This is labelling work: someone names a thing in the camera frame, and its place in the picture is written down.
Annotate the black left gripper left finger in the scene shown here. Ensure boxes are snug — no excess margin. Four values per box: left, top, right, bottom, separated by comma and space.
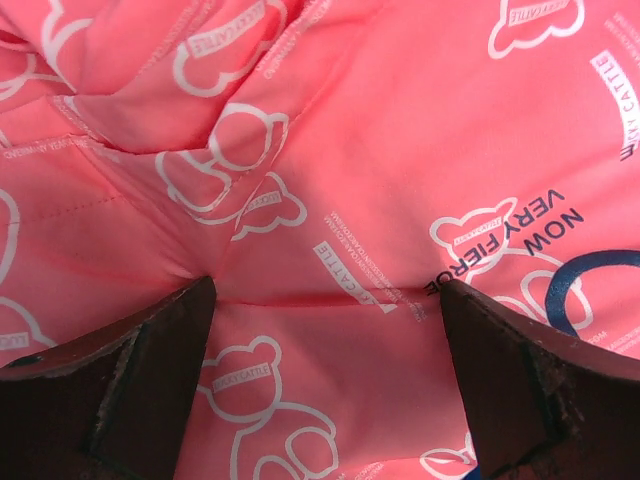
1, 277, 216, 479

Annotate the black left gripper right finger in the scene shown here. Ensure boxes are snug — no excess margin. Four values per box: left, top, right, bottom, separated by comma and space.
440, 280, 639, 479

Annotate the pink printed garment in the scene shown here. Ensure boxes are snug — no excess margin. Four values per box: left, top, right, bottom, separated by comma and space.
1, 1, 639, 479

